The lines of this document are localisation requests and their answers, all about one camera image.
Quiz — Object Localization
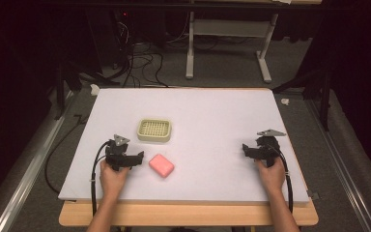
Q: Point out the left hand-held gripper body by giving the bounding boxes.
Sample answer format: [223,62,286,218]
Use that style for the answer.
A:
[104,133,140,172]

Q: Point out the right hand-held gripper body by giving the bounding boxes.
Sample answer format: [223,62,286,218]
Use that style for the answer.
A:
[246,129,287,168]

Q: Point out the pink soap bar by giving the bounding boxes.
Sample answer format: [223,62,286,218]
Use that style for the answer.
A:
[148,153,176,179]

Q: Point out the cream soap dish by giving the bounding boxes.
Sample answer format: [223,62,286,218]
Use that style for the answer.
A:
[136,118,173,144]

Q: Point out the person's left hand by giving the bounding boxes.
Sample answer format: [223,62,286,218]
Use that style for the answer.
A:
[99,159,132,197]

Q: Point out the person's right hand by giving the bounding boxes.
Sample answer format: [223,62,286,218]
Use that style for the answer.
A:
[254,156,286,194]

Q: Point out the white foam mat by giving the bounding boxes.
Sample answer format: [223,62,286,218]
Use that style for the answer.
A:
[58,87,311,206]

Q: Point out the wooden table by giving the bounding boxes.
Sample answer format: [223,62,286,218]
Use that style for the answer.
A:
[58,86,320,227]

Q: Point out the black metal stand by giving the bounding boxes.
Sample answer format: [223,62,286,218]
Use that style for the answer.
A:
[53,57,122,121]
[271,18,334,132]

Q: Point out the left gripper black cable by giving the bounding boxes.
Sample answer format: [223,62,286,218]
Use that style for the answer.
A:
[90,140,112,218]

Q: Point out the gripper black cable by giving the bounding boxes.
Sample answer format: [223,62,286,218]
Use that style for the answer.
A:
[90,140,112,218]
[265,143,295,215]

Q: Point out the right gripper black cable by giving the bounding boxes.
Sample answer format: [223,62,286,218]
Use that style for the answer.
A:
[265,143,295,215]

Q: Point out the aluminium floor rail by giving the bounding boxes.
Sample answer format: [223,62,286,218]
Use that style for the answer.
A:
[305,98,371,232]
[0,91,75,232]

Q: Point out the bundle of black floor cables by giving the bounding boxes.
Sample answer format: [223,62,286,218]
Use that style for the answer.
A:
[110,13,187,89]

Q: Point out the white metal desk frame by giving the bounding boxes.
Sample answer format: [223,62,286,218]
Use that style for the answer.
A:
[185,11,279,84]

